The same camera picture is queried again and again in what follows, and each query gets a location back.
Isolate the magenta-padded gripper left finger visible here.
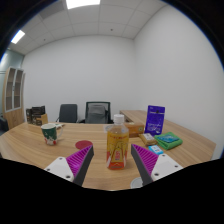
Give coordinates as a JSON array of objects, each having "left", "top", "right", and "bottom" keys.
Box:
[{"left": 43, "top": 144, "right": 95, "bottom": 187}]

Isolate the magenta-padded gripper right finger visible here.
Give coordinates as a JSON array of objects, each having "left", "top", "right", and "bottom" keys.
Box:
[{"left": 130, "top": 143, "right": 184, "bottom": 186}]

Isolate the yellow-labelled drink bottle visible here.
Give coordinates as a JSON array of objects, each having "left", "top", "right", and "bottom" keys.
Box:
[{"left": 106, "top": 113, "right": 130, "bottom": 171}]

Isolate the small blue and white box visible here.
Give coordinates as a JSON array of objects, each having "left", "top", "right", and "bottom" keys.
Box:
[{"left": 147, "top": 144, "right": 165, "bottom": 156}]

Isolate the flat round red coaster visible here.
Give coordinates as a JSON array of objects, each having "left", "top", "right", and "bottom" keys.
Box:
[{"left": 74, "top": 139, "right": 94, "bottom": 151}]

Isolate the green folded cloth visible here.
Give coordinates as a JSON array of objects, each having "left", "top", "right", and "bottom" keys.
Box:
[{"left": 153, "top": 131, "right": 184, "bottom": 151}]

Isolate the green and white mug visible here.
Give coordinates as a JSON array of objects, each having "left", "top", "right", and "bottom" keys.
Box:
[{"left": 40, "top": 122, "right": 64, "bottom": 146}]

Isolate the purple standing pouch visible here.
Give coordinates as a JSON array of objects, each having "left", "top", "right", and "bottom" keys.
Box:
[{"left": 144, "top": 104, "right": 166, "bottom": 137}]

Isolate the black office chair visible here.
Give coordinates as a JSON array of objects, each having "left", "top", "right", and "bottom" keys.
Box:
[{"left": 55, "top": 103, "right": 79, "bottom": 124}]

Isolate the grey mesh office chair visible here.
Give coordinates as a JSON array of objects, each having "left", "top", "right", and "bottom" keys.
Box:
[{"left": 79, "top": 101, "right": 114, "bottom": 125}]

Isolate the tan cardboard box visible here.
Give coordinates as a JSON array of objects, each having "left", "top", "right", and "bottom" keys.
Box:
[{"left": 34, "top": 113, "right": 49, "bottom": 127}]

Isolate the dark brown box stack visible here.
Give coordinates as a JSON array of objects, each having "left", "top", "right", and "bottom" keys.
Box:
[{"left": 25, "top": 105, "right": 47, "bottom": 126}]

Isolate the black sofa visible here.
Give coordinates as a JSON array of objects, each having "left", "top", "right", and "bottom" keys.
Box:
[{"left": 0, "top": 116, "right": 9, "bottom": 133}]

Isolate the wooden shelf cabinet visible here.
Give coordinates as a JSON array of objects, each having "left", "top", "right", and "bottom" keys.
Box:
[{"left": 2, "top": 66, "right": 27, "bottom": 130}]

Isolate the small ceiling light panel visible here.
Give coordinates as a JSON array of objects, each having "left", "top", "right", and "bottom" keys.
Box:
[{"left": 10, "top": 29, "right": 26, "bottom": 45}]

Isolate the grey ceiling air vent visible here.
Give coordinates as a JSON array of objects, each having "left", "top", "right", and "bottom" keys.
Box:
[{"left": 39, "top": 0, "right": 66, "bottom": 19}]

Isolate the large ceiling light panel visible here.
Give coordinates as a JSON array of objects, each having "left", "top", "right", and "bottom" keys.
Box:
[{"left": 65, "top": 0, "right": 102, "bottom": 10}]

